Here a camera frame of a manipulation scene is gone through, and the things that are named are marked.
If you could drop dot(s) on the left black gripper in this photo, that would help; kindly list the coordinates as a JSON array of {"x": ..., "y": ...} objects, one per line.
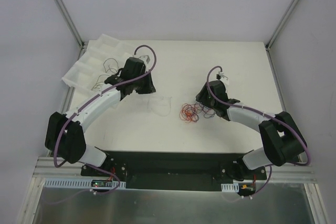
[{"x": 146, "y": 84}]

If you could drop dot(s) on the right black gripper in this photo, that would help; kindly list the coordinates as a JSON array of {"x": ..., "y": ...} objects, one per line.
[{"x": 203, "y": 97}]

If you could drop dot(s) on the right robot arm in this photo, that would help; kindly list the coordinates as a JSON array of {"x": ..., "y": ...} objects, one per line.
[{"x": 281, "y": 138}]

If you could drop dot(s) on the white cable duct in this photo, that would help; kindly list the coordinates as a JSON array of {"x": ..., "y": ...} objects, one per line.
[
  {"x": 83, "y": 184},
  {"x": 230, "y": 188}
]

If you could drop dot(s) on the left white cable duct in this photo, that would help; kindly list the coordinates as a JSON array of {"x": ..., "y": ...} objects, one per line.
[{"x": 83, "y": 184}]

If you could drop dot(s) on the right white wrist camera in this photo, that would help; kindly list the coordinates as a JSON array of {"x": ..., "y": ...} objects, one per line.
[{"x": 224, "y": 79}]

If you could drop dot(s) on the white foam compartment tray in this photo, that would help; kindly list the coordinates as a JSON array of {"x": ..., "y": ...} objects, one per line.
[{"x": 103, "y": 58}]

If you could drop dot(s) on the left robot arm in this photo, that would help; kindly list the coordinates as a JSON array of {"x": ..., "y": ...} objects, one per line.
[{"x": 65, "y": 132}]

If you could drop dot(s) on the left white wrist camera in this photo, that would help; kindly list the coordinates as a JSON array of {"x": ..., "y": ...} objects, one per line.
[{"x": 146, "y": 59}]

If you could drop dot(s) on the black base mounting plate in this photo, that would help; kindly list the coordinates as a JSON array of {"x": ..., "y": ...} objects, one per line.
[{"x": 180, "y": 171}]

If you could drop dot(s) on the right aluminium corner post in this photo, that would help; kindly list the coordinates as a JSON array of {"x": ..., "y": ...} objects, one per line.
[{"x": 280, "y": 26}]

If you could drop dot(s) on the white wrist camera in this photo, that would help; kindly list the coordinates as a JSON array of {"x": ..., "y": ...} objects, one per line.
[
  {"x": 224, "y": 79},
  {"x": 146, "y": 59}
]

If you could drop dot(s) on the right white cable duct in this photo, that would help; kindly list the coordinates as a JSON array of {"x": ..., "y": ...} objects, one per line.
[{"x": 230, "y": 188}]

